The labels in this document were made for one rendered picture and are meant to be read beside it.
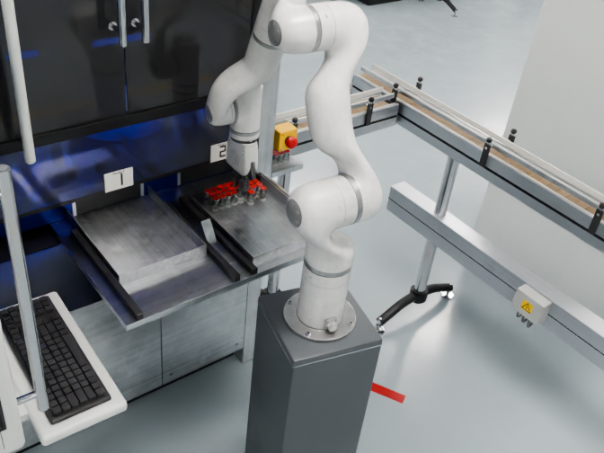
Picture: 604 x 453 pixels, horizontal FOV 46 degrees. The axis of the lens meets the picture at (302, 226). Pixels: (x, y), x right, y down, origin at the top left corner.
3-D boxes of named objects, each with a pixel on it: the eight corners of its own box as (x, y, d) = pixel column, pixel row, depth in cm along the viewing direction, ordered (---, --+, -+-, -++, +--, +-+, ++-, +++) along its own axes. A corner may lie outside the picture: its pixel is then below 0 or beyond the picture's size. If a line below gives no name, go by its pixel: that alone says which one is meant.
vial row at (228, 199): (210, 208, 215) (210, 196, 212) (259, 193, 224) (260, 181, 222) (214, 212, 213) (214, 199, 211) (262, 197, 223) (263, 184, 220)
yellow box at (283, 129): (266, 142, 235) (267, 123, 231) (283, 137, 239) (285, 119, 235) (279, 153, 231) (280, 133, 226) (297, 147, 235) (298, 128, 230)
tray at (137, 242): (66, 218, 204) (66, 208, 202) (148, 194, 218) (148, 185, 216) (119, 286, 183) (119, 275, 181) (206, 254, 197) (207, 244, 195)
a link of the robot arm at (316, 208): (361, 269, 173) (377, 187, 159) (297, 290, 164) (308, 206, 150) (334, 241, 181) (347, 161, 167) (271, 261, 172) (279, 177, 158)
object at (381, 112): (254, 170, 243) (257, 129, 233) (229, 149, 252) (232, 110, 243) (398, 127, 279) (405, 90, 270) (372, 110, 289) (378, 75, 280)
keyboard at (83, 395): (-6, 316, 181) (-7, 309, 179) (48, 297, 188) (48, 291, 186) (51, 426, 156) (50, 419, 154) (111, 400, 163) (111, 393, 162)
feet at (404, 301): (366, 327, 307) (371, 304, 299) (445, 288, 334) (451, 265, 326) (378, 339, 302) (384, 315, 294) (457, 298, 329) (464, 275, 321)
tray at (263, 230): (190, 205, 216) (190, 195, 214) (261, 183, 230) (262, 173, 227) (253, 267, 195) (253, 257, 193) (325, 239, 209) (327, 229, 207)
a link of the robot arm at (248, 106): (235, 136, 190) (265, 130, 194) (237, 91, 182) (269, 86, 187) (221, 122, 196) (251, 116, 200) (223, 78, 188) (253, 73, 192)
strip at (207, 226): (199, 237, 203) (200, 221, 200) (208, 235, 205) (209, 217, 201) (226, 264, 195) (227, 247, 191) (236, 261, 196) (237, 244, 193)
